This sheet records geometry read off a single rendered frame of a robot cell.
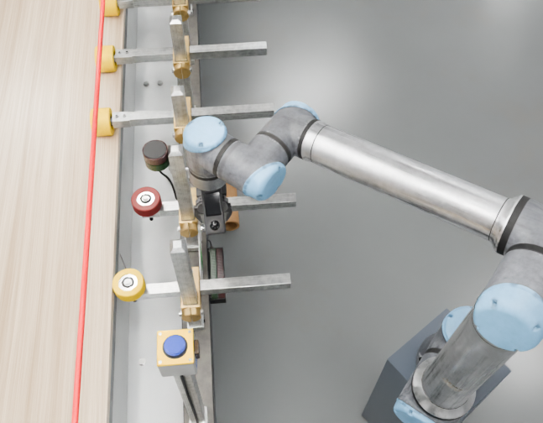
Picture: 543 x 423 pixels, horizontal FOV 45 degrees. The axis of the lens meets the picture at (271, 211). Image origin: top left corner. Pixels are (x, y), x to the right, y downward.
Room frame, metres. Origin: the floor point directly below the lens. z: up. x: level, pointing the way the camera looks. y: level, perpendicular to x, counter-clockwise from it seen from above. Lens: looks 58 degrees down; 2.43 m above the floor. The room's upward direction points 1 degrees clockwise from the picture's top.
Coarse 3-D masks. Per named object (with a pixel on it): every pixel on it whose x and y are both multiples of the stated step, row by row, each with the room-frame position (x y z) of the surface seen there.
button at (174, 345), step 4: (172, 336) 0.46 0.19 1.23; (176, 336) 0.46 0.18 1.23; (168, 340) 0.45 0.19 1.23; (172, 340) 0.45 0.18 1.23; (176, 340) 0.45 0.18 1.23; (180, 340) 0.45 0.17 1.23; (184, 340) 0.45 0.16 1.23; (164, 344) 0.44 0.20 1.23; (168, 344) 0.44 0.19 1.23; (172, 344) 0.44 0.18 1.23; (176, 344) 0.44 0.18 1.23; (180, 344) 0.44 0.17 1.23; (184, 344) 0.44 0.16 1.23; (164, 348) 0.43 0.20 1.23; (168, 348) 0.43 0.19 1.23; (172, 348) 0.43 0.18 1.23; (176, 348) 0.43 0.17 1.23; (180, 348) 0.43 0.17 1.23; (184, 348) 0.43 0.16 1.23; (168, 352) 0.43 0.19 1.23; (172, 352) 0.42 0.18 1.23; (176, 352) 0.42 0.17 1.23; (180, 352) 0.43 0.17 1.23
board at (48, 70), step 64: (0, 0) 1.77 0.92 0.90; (64, 0) 1.77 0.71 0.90; (0, 64) 1.48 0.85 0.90; (64, 64) 1.48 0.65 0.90; (0, 128) 1.22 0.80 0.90; (64, 128) 1.22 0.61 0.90; (0, 192) 0.99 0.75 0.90; (64, 192) 1.00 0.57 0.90; (0, 256) 0.80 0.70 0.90; (64, 256) 0.80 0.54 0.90; (0, 320) 0.62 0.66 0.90; (64, 320) 0.62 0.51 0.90; (0, 384) 0.46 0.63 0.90; (64, 384) 0.46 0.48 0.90
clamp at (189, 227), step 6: (192, 192) 1.02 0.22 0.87; (192, 198) 1.00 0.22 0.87; (180, 222) 0.92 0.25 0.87; (186, 222) 0.92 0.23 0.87; (192, 222) 0.92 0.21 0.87; (198, 222) 0.95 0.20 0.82; (180, 228) 0.91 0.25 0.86; (186, 228) 0.91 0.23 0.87; (192, 228) 0.91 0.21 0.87; (180, 234) 0.90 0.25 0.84; (186, 234) 0.90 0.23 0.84; (192, 234) 0.90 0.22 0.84
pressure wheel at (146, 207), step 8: (136, 192) 1.00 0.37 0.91; (144, 192) 1.00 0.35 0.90; (152, 192) 1.00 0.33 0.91; (136, 200) 0.97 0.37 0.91; (144, 200) 0.97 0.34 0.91; (152, 200) 0.97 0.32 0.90; (160, 200) 0.98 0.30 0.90; (136, 208) 0.95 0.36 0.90; (144, 208) 0.94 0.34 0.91; (152, 208) 0.95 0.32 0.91; (144, 216) 0.94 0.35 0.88
